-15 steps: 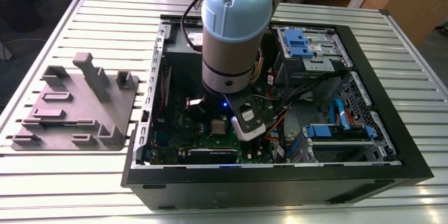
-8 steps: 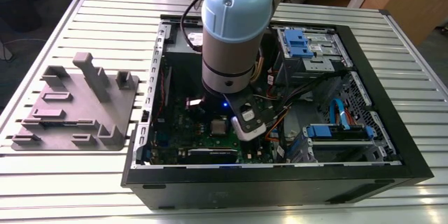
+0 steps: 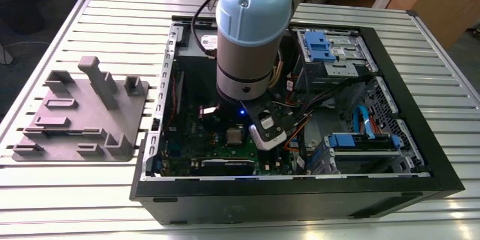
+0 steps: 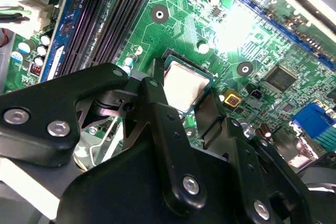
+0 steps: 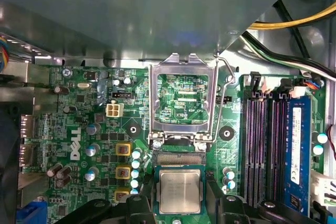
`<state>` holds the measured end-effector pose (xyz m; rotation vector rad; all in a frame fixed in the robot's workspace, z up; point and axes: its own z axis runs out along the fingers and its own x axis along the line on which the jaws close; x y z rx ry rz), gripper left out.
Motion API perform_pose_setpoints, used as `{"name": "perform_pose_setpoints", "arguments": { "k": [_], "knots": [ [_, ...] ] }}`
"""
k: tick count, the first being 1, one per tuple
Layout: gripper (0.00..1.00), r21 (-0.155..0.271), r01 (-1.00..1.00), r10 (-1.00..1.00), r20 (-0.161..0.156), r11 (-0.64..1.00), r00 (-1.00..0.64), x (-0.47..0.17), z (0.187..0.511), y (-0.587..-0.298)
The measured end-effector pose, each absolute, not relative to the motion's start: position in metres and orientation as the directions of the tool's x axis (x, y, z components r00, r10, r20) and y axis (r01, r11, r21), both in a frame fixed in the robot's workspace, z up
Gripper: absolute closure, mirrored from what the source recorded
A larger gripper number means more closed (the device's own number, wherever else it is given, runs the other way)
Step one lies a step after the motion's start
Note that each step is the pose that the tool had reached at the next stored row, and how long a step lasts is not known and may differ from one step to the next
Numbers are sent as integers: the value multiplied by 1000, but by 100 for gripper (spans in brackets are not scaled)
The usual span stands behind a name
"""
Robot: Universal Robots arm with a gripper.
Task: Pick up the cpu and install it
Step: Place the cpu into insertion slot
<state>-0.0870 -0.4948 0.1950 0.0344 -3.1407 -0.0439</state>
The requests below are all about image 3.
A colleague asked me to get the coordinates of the dark RAM stick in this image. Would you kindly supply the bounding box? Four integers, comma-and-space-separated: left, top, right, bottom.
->
42, 129, 87, 137

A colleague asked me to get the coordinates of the grey parts rack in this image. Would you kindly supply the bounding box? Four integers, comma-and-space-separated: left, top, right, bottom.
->
11, 56, 152, 162

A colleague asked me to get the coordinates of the green motherboard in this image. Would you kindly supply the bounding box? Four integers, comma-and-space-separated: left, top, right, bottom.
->
162, 101, 298, 178

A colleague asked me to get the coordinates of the CPU socket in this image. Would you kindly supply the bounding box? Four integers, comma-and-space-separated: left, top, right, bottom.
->
222, 126, 248, 151

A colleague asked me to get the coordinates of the black PC case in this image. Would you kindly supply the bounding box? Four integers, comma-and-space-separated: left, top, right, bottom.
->
130, 13, 467, 225

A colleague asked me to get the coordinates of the black chair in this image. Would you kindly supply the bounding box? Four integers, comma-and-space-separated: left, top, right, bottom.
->
0, 0, 52, 36

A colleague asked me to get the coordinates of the blue flat wire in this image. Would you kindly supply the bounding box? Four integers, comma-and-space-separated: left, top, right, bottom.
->
352, 105, 378, 140

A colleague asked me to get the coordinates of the silver power supply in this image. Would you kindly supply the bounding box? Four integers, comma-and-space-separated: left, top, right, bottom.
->
178, 27, 220, 58

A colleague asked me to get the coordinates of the red black twisted wire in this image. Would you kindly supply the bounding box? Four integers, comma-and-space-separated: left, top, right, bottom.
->
164, 101, 180, 130

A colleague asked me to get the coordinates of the wooden cabinet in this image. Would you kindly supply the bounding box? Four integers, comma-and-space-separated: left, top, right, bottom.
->
386, 0, 480, 51

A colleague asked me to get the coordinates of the black RAM slot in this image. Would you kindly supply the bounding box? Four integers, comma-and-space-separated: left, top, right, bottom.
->
258, 150, 272, 169
270, 147, 283, 167

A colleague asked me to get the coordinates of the silver drive cage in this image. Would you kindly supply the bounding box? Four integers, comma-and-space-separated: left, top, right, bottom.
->
294, 27, 379, 92

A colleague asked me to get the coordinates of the black graphics card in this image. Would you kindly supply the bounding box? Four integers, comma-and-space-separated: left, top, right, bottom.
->
190, 157, 256, 178

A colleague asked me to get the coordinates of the silver disk bay cage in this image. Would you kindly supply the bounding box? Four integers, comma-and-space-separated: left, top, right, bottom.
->
307, 132, 431, 176

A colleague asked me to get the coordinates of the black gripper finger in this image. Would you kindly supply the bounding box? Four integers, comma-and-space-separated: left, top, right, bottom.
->
196, 103, 227, 129

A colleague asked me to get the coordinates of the black wire bundle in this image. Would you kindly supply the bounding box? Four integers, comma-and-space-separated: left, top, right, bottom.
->
280, 76, 379, 137

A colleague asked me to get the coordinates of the black camera cable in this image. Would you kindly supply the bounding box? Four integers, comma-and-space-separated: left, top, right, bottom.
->
190, 0, 219, 58

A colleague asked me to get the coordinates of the orange wire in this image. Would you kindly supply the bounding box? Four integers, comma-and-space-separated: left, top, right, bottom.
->
283, 126, 303, 155

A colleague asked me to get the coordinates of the silver CPU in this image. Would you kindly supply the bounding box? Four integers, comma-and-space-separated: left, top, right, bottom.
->
226, 127, 244, 147

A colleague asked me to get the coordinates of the blue carrier with disk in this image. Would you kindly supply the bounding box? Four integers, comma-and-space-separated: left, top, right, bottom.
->
324, 134, 403, 151

